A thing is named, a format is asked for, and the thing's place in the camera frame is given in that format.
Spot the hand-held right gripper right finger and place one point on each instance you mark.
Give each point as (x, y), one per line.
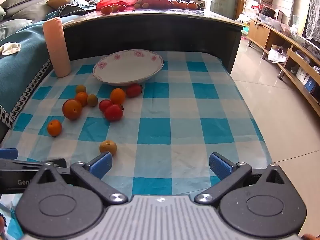
(220, 166)

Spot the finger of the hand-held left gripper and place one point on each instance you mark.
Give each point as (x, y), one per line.
(22, 165)
(8, 153)

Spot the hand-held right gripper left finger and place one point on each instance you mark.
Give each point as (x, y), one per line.
(101, 164)

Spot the yellow-orange mandarin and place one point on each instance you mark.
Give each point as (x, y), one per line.
(108, 147)

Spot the small mandarin orange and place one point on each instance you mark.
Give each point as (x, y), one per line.
(54, 127)
(81, 98)
(117, 96)

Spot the small red tomato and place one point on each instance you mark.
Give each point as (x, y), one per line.
(104, 104)
(114, 113)
(134, 90)

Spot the large red apple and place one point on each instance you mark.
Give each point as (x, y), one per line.
(72, 109)

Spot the small yellow-green mandarin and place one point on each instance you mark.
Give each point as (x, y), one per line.
(80, 89)
(92, 100)

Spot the white floral plate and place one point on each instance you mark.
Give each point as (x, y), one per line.
(127, 66)

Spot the houndstooth patterned cloth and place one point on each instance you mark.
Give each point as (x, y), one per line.
(15, 108)

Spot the teal sofa blanket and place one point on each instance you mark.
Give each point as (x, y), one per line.
(22, 80)

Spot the blue checkered tablecloth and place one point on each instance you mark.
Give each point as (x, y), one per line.
(162, 110)

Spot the white crumpled cloth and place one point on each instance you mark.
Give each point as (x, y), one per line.
(10, 48)

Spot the pink ribbed cylinder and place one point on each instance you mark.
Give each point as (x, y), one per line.
(56, 50)

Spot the blue box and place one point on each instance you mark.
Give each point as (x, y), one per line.
(308, 82)

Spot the white paper bag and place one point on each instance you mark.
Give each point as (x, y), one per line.
(277, 53)

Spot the wooden low cabinet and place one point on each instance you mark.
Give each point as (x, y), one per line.
(260, 33)

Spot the dark glossy table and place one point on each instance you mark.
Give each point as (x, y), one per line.
(150, 33)

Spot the grey sofa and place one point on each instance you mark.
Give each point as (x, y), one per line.
(25, 2)

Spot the row of distant oranges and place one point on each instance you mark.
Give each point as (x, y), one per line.
(106, 10)

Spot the dark patterned pillow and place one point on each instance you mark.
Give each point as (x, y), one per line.
(72, 9)

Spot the dark basket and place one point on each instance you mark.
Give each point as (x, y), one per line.
(267, 12)

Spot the brown pillow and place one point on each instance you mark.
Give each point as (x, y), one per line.
(65, 2)

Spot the white lace cloth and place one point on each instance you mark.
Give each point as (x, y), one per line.
(313, 17)

